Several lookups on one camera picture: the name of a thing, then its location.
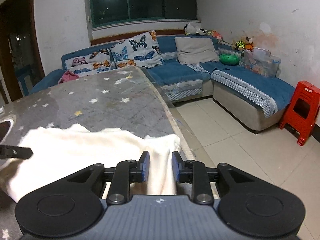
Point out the left butterfly pillow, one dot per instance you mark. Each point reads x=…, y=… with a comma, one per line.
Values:
x=93, y=63

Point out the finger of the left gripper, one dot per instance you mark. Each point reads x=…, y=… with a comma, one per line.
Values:
x=8, y=152

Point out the right butterfly pillow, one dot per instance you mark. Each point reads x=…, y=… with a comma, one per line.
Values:
x=140, y=51

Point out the yellow orange plush toys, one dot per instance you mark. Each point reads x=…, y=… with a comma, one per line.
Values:
x=245, y=43

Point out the blue corner sofa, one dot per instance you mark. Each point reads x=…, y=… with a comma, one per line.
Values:
x=256, y=101

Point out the butterfly pillow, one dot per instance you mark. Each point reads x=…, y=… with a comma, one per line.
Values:
x=140, y=51
x=93, y=63

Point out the black white plush toy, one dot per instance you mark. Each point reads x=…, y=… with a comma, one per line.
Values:
x=197, y=31

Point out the grey star tablecloth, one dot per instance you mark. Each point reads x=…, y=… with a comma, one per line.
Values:
x=124, y=99

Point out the pink cloth on sofa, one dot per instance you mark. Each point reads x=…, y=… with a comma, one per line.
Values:
x=68, y=76

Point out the dark green framed window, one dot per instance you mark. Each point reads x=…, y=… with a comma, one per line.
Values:
x=107, y=12

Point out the grey plain cushion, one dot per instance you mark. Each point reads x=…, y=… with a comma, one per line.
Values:
x=192, y=50

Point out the round black induction cooktop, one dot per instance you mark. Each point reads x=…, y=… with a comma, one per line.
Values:
x=6, y=125

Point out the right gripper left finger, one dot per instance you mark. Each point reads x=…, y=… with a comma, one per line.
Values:
x=75, y=206

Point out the clear plastic storage box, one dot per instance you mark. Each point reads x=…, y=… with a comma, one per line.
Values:
x=262, y=62

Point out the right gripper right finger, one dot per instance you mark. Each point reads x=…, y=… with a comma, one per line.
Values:
x=231, y=203

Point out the red plastic stool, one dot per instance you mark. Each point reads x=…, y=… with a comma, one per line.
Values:
x=302, y=112

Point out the cream garment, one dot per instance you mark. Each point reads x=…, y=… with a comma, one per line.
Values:
x=58, y=153

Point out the green round bowl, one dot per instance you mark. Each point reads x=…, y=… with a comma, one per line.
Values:
x=229, y=59

